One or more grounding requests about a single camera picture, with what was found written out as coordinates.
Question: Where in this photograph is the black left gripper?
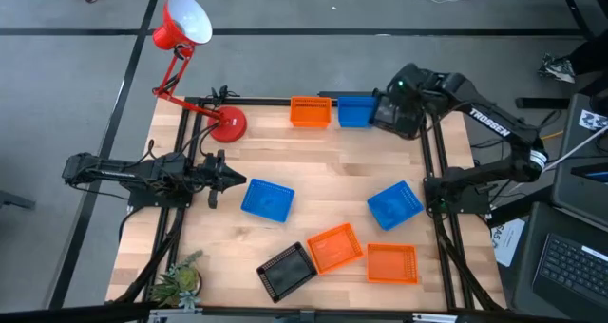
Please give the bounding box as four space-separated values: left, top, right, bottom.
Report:
192 149 248 209

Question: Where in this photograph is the blue plastic basket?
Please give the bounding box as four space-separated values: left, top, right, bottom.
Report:
366 180 426 232
239 178 296 224
336 95 379 129

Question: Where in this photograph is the black plastic basket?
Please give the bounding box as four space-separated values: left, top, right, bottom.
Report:
256 240 318 304
370 94 425 140

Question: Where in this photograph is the orange plastic basket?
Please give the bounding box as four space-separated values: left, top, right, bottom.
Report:
306 222 367 276
289 95 333 129
366 242 420 285

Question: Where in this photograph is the red desk lamp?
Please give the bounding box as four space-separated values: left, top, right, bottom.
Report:
150 0 248 144

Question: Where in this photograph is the green succulent plant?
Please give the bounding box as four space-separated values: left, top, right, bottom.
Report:
149 249 205 313

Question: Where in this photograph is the black floor foot bar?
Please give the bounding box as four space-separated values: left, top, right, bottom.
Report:
515 97 571 110
0 189 37 211

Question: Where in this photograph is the thin white rod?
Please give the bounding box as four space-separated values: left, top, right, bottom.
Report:
510 124 608 194

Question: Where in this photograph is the black table leg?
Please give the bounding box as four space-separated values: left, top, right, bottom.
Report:
553 0 595 40

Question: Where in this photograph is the black laptop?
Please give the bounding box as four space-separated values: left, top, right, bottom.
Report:
511 201 608 323

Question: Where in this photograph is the black and white marker sticker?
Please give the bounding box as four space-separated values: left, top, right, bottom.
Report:
578 108 608 132

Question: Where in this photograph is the person's leg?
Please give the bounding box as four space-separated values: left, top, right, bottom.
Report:
567 28 608 99

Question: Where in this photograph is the white printed paper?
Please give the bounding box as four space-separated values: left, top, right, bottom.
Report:
490 217 527 268

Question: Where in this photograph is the dark grey equipment case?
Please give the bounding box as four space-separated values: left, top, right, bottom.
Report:
550 92 608 232

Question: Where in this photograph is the black gantry bar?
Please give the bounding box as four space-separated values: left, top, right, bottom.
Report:
0 301 158 323

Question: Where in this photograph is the black keyboard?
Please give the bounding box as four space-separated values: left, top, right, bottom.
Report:
531 232 608 310

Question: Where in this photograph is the black aluminium table frame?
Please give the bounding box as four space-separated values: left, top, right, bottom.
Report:
106 92 507 314

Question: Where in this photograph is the silver bracket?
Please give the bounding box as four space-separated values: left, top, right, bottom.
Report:
411 312 460 323

